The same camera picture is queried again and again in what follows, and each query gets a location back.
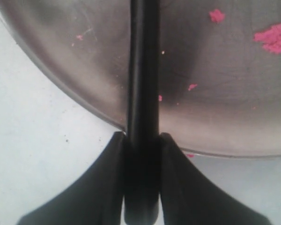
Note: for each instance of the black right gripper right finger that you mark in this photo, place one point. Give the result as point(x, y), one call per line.
point(190, 198)

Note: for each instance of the round steel plate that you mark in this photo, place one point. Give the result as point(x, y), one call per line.
point(221, 91)

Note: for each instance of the black knife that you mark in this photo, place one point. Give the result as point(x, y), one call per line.
point(142, 153)

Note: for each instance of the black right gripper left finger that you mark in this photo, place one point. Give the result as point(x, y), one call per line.
point(94, 199)

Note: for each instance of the pink clay crumb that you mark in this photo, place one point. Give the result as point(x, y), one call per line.
point(216, 16)

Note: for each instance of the pink dough piece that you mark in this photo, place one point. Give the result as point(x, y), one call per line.
point(270, 39)

